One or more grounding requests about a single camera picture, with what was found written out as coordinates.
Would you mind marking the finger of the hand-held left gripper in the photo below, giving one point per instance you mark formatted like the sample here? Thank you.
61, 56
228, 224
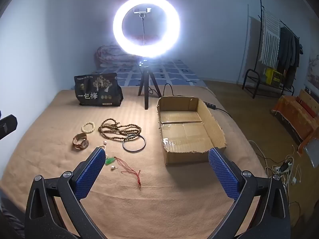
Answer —
8, 125

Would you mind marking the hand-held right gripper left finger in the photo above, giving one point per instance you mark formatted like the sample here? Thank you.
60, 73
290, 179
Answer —
91, 171

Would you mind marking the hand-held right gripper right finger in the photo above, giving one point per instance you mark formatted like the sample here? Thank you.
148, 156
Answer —
223, 176

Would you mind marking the black bangle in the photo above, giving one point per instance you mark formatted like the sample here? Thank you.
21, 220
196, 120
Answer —
124, 148

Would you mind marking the cardboard box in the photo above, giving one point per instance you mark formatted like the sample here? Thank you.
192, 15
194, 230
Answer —
185, 132

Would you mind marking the white power strip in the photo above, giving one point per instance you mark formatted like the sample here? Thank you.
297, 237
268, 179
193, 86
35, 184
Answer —
282, 167

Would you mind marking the black printed bag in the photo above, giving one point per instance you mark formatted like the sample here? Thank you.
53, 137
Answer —
98, 89

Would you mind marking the grey foil sheet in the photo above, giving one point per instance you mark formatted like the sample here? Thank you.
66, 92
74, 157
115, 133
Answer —
311, 154

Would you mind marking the brown wooden box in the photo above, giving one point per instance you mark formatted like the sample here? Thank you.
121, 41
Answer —
294, 117

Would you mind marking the dark cloth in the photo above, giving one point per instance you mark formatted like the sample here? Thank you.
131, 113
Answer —
10, 219

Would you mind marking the black tripod stand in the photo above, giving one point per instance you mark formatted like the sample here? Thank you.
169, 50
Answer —
146, 89

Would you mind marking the black clothes rack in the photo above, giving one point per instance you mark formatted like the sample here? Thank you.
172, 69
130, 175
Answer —
249, 77

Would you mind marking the yellow box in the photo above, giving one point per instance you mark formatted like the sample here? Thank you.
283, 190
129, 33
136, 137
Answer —
273, 76

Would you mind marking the wooden board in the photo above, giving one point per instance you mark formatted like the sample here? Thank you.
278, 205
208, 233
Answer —
309, 99

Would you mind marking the folded quilt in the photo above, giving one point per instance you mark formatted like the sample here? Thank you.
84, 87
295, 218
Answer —
109, 57

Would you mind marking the blue patterned sheet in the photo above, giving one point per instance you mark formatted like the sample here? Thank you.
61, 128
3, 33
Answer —
174, 71

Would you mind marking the dark hanging clothes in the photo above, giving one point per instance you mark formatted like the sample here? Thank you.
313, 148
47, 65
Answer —
289, 47

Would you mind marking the striped hanging cloth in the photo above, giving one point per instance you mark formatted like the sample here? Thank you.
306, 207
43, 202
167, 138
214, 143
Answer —
270, 37

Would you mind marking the phone holder clamp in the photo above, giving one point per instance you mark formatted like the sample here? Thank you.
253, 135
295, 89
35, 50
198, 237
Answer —
142, 11

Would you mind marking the wall poster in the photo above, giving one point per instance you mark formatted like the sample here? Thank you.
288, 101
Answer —
313, 72

